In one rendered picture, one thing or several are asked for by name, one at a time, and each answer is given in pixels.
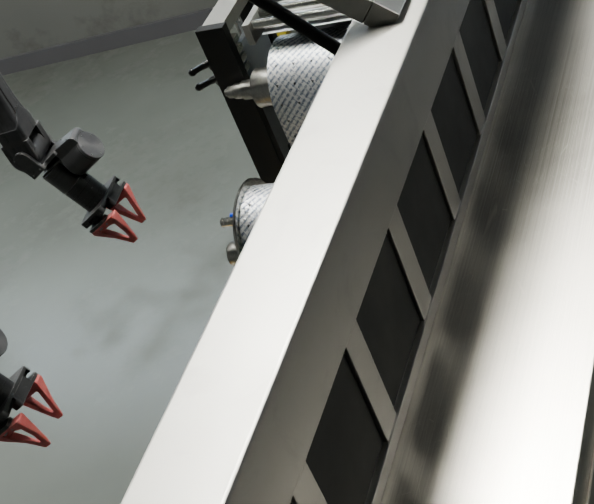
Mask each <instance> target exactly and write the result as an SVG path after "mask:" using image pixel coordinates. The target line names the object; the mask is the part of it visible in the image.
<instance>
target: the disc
mask: <svg viewBox="0 0 594 504"><path fill-rule="evenodd" d="M259 184H266V183H265V182H264V181H263V180H261V179H259V178H255V177H254V178H249V179H247V180H245V181H244V182H243V183H242V185H241V186H240V188H239V190H238V192H237V194H236V197H235V201H234V206H233V217H232V225H233V236H234V242H235V246H236V250H237V253H238V256H239V255H240V253H241V251H242V249H243V247H242V243H241V238H240V231H239V212H240V206H241V202H242V198H243V196H244V194H245V192H246V191H247V189H248V188H249V187H251V186H253V185H259Z"/></svg>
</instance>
